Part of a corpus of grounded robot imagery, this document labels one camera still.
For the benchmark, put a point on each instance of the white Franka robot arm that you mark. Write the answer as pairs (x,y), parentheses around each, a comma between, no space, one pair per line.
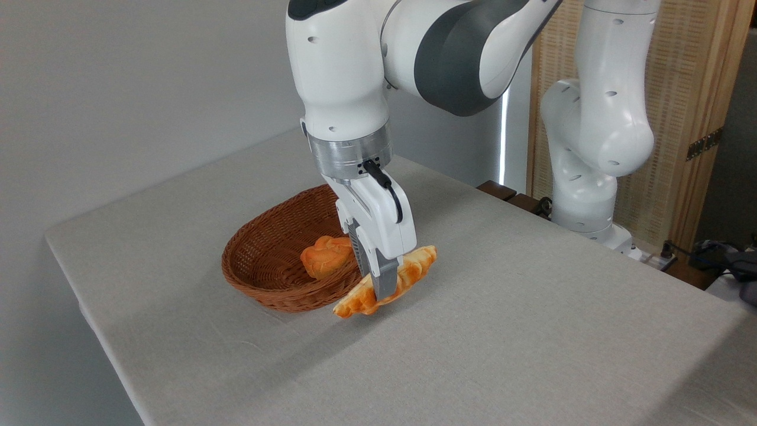
(343,71)

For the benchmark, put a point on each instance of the white power strip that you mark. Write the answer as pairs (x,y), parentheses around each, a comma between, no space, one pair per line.
(650,258)

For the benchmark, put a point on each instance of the brown woven wicker basket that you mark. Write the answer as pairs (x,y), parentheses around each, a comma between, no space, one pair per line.
(266,260)

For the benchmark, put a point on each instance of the dark grey bag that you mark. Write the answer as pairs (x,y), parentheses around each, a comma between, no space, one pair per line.
(733,263)

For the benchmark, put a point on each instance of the dark brown wooden block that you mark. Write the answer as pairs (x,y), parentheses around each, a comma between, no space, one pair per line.
(525,203)
(495,190)

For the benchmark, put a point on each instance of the golden croissant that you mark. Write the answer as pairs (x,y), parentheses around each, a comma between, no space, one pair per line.
(415,266)

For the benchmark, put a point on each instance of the wooden folding screen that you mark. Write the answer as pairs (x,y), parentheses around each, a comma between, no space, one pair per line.
(689,71)

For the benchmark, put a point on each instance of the grey tablecloth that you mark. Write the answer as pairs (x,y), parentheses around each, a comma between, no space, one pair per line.
(473,343)

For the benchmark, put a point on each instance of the round orange bread roll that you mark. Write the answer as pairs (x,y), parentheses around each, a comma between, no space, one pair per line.
(322,257)

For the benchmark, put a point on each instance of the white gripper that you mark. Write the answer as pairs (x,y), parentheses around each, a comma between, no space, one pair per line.
(384,225)

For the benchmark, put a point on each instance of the dark metal hinge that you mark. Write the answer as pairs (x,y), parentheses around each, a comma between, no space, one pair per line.
(704,144)

